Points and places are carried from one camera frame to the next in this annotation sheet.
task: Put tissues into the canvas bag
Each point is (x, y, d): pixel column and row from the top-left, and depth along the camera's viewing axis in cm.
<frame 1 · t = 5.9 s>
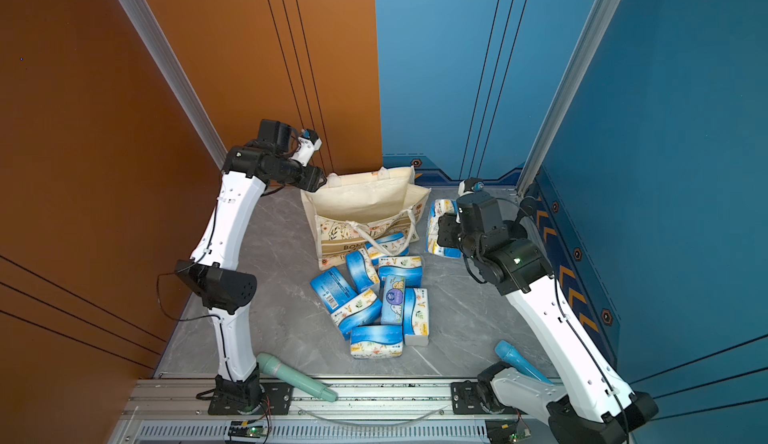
left hand: (317, 171, 83), fingers open
right hand: (445, 220, 69), fingers open
cream floral canvas bag: (351, 211, 98), point 14 cm above the table
green handheld cylinder: (274, 367, 77), point 3 cm above the table
blue tissue pack left: (332, 288, 87), point 8 cm above the table
upright blue tissue pack: (362, 272, 89), point 9 cm above the table
tissue pack near bag: (393, 244, 95), point 9 cm above the table
blue tissue pack centre: (409, 267, 90), point 9 cm above the table
purple cartoon tissue pack: (392, 299, 82), point 10 cm above the table
floral tissue pack lower left: (368, 310, 82), point 8 cm above the table
floral tissue pack right: (416, 317, 80), point 8 cm above the table
floral tissue pack front: (376, 341, 76), point 9 cm above the table

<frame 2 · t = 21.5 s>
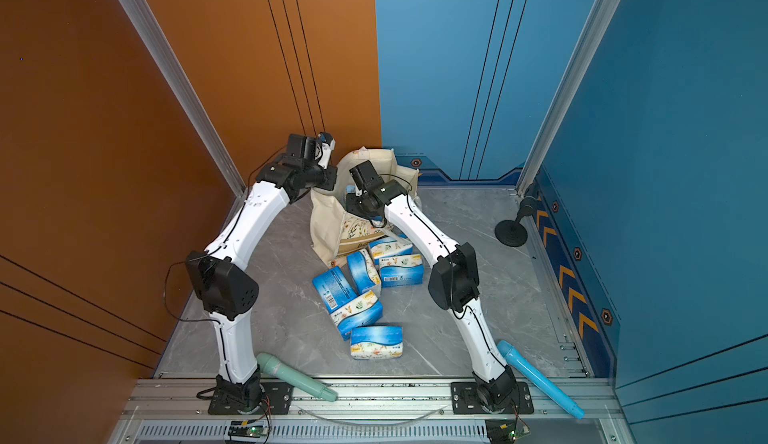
left hand: (334, 168, 88), fingers closed
right hand: (353, 206, 91), fingers open
cream floral canvas bag: (328, 208, 85), point 24 cm above the table
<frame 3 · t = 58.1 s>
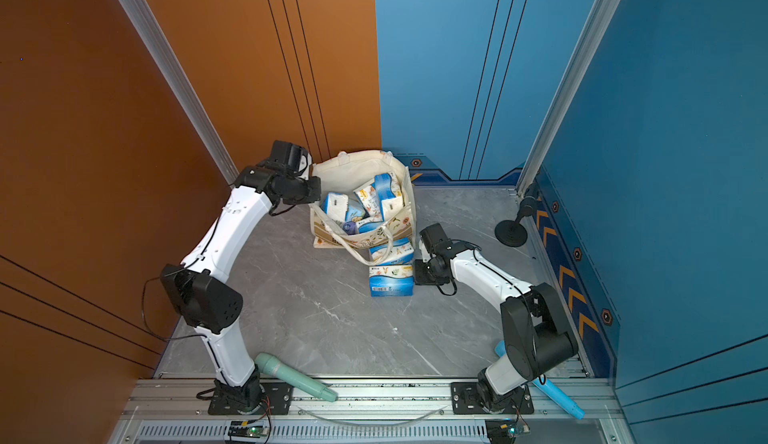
left hand: (319, 187, 85), fingers closed
right hand: (418, 277, 89), fingers open
cream floral canvas bag: (343, 172, 95), point 24 cm above the table
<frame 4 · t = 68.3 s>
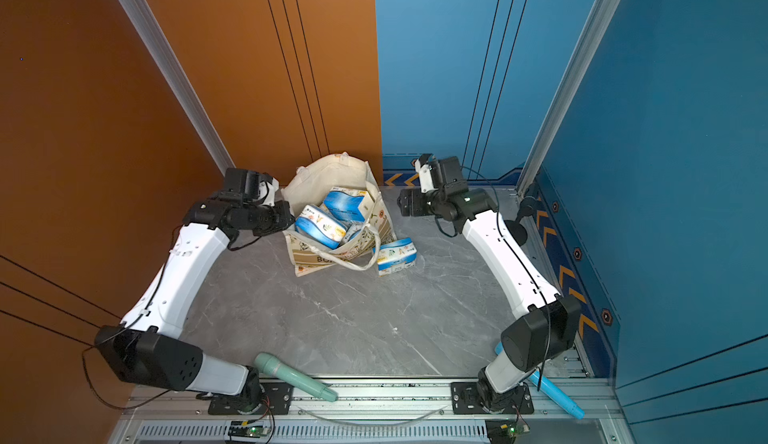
left hand: (296, 213, 79), fingers closed
right hand: (412, 199, 79), fingers open
cream floral canvas bag: (309, 185, 91), point 24 cm above the table
upright blue tissue pack: (349, 204, 84), point 26 cm above the table
blue tissue pack centre: (321, 227, 81), point 24 cm above the table
